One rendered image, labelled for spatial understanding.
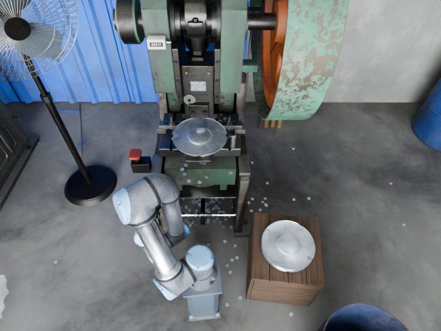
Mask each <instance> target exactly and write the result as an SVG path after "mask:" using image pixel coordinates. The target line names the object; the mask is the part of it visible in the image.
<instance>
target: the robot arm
mask: <svg viewBox="0 0 441 331"><path fill-rule="evenodd" d="M179 198H180V190H179V186H178V185H177V183H176V182H175V180H174V179H172V178H171V177H170V176H168V175H165V174H162V173H151V174H149V175H147V176H145V177H143V178H141V179H139V180H138V181H136V182H134V183H132V184H130V185H129V186H127V187H125V188H122V189H121V190H120V191H118V192H116V193H115V194H114V195H113V203H114V207H115V210H116V212H117V214H118V216H119V218H120V220H121V222H122V223H123V224H124V225H126V224H128V226H130V227H133V228H135V230H136V231H135V235H134V241H135V243H136V244H138V245H139V246H142V247H143V249H144V251H145V252H146V255H147V257H148V258H149V260H150V261H151V263H153V264H154V267H155V268H156V269H155V277H154V279H153V281H154V282H155V284H156V286H157V287H158V288H159V289H160V290H161V292H162V293H163V295H164V296H165V297H166V298H167V299H168V300H172V299H174V298H176V297H178V296H179V294H181V293H182V292H183V291H185V290H186V289H187V288H189V287H191V288H192V289H194V290H197V291H205V290H208V289H210V288H211V287H212V286H213V285H214V283H215V282H216V280H217V269H216V267H215V265H214V264H213V263H214V257H213V253H212V251H211V250H210V249H209V248H208V247H207V246H204V245H200V244H198V245H195V246H192V247H191V248H190V249H189V250H188V252H187V253H186V256H184V257H183V258H182V259H180V260H179V259H177V258H175V257H174V255H173V253H172V251H171V248H172V247H173V246H175V245H177V244H178V243H179V242H181V241H183V240H185V239H186V238H187V237H188V236H190V230H189V228H188V226H187V225H186V224H185V223H183V221H182V215H181V210H180V204H179ZM160 209H162V212H163V216H164V219H165V223H166V226H167V230H168V231H167V232H166V233H164V234H163V232H162V230H161V228H160V225H159V221H160V212H159V210H160Z"/></svg>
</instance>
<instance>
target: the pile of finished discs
mask: <svg viewBox="0 0 441 331"><path fill-rule="evenodd" d="M261 250H262V253H263V255H264V257H265V258H266V260H267V261H268V262H269V263H270V264H271V265H272V266H274V267H275V268H277V269H279V270H281V271H285V272H288V271H289V272H297V271H301V270H303V269H304V268H306V267H307V266H308V265H309V264H310V262H311V261H312V259H313V258H314V254H315V250H316V248H315V243H314V239H313V237H312V236H311V234H310V233H309V232H308V231H307V230H306V229H305V228H304V227H302V226H300V225H299V224H298V223H296V222H293V221H286V220H283V221H277V222H274V223H272V224H270V225H269V226H268V227H267V228H266V229H265V230H264V232H263V234H262V238H261Z"/></svg>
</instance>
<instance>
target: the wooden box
mask: <svg viewBox="0 0 441 331"><path fill-rule="evenodd" d="M283 220H286V221H293V222H296V223H298V224H299V225H300V226H302V227H304V228H305V229H306V230H307V231H308V232H309V233H310V234H311V236H312V237H313V239H314V243H315V248H316V250H315V254H314V258H313V259H312V261H311V262H310V264H309V265H308V266H307V267H306V268H304V269H303V270H301V271H297V272H289V271H288V272H285V271H281V270H279V269H277V268H275V267H274V266H272V265H271V264H270V263H269V262H268V261H267V260H266V258H265V257H264V255H263V252H262V250H261V238H262V235H263V232H264V230H265V229H266V228H267V227H268V226H269V225H270V224H272V223H274V222H277V221H283ZM325 287H326V284H325V277H324V266H323V260H322V249H321V243H320V232H319V226H318V218H311V217H298V216H291V215H286V216H285V215H278V214H269V213H258V212H254V214H253V220H252V224H251V230H250V234H249V243H248V258H247V284H246V299H249V300H255V301H266V302H272V303H283V304H290V305H300V306H310V305H311V304H312V302H313V301H314V300H315V299H316V298H317V297H318V296H319V294H320V293H321V292H322V290H323V289H324V288H325Z"/></svg>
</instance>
